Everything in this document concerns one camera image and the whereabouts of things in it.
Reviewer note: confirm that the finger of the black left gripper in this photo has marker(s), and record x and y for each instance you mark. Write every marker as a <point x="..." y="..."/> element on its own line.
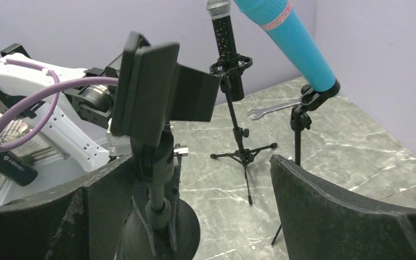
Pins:
<point x="173" y="198"/>
<point x="145" y="220"/>

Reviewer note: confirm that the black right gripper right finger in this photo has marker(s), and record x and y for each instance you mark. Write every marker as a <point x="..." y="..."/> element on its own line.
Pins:
<point x="321" y="220"/>

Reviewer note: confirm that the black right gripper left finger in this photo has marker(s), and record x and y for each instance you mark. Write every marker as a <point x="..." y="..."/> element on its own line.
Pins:
<point x="81" y="219"/>

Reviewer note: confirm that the black round base mic stand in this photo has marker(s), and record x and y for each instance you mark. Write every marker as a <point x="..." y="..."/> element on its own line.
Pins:
<point x="153" y="90"/>

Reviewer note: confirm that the black tripod stand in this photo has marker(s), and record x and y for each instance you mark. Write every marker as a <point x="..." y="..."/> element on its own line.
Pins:
<point x="242" y="155"/>
<point x="310" y="100"/>

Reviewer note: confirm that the black tripod stand left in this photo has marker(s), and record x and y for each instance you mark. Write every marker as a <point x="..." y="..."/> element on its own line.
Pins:
<point x="242" y="155"/>

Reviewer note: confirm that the cyan microphone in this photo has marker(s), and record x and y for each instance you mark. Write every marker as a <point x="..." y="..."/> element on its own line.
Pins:
<point x="281" y="22"/>

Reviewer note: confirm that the black tripod stand centre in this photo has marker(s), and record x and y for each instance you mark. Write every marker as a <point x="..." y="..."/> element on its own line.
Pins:
<point x="310" y="100"/>

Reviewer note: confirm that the black microphone silver grille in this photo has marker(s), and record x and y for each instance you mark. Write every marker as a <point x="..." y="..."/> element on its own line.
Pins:
<point x="224" y="43"/>

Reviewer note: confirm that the silver open-end wrench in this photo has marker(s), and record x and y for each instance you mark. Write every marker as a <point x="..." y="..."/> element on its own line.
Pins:
<point x="258" y="113"/>

